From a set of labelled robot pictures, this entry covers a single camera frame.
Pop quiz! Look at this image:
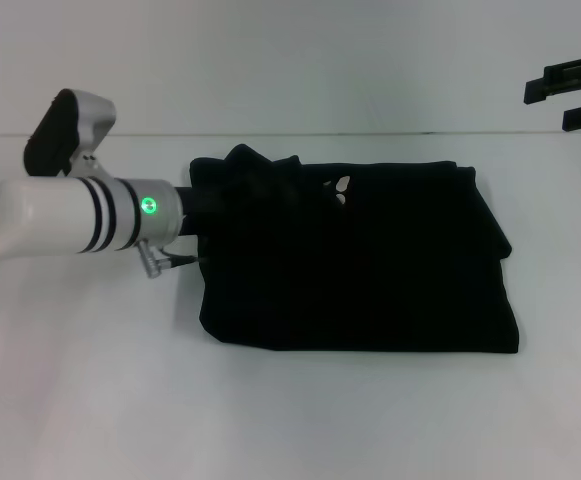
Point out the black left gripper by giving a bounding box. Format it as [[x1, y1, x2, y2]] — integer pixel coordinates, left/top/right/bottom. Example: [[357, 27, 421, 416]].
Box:
[[172, 185, 206, 237]]

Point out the black shirt with FREE print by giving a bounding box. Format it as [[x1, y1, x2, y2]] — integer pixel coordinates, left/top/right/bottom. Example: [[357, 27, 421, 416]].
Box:
[[188, 143, 521, 357]]

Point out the left arm cable with silver plug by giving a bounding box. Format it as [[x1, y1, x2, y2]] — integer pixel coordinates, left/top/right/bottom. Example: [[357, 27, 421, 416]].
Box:
[[138, 240, 206, 279]]

